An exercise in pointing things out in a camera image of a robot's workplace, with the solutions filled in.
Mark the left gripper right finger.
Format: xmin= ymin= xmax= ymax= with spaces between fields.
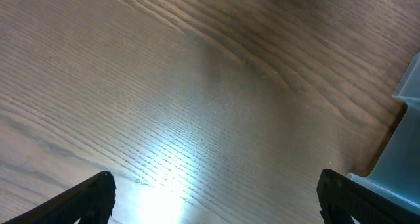
xmin=316 ymin=169 xmax=419 ymax=224

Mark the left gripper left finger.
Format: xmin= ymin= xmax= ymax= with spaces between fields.
xmin=5 ymin=171 xmax=116 ymax=224

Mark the clear plastic storage bin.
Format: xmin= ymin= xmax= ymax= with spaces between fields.
xmin=347 ymin=54 xmax=420 ymax=214

